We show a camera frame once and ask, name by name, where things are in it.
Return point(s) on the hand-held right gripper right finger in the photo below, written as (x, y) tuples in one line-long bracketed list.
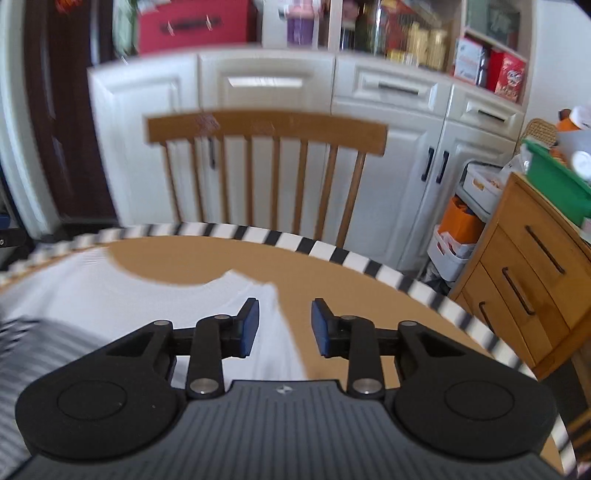
[(321, 327)]

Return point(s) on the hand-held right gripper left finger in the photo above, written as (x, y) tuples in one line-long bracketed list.
[(247, 327)]

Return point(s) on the white garment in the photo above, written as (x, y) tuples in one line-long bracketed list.
[(138, 300)]

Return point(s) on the navy white striped shirt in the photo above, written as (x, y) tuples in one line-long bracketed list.
[(37, 369)]

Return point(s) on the white storage cart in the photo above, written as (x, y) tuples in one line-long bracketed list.
[(450, 265)]

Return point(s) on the orange paper bag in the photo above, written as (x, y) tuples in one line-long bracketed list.
[(461, 224)]

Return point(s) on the white cabinet with shelves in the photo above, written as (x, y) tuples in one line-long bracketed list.
[(392, 152)]

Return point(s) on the wooden spindle-back chair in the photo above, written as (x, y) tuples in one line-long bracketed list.
[(268, 129)]

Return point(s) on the wooden sideboard with drawers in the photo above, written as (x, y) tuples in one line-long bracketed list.
[(517, 258)]

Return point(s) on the green plastic bin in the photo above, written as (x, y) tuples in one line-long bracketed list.
[(554, 180)]

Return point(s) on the dark wooden door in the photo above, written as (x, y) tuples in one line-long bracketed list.
[(69, 115)]

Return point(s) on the row of yellow jars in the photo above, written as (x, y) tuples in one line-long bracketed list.
[(427, 46)]

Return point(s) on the red storage box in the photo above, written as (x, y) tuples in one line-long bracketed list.
[(194, 27)]

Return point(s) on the purple bottle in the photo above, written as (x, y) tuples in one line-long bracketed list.
[(302, 23)]

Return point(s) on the white red carton box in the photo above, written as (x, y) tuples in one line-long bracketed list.
[(470, 60)]

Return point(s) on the dark glass jar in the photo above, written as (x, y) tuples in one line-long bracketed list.
[(371, 25)]

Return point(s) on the white jar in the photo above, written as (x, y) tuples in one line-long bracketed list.
[(581, 165)]

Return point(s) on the red snack tin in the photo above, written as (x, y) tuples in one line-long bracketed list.
[(507, 76)]

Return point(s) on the orange dry bag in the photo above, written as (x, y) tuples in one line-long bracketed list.
[(564, 121)]

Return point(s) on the green tin box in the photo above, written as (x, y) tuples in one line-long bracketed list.
[(491, 21)]

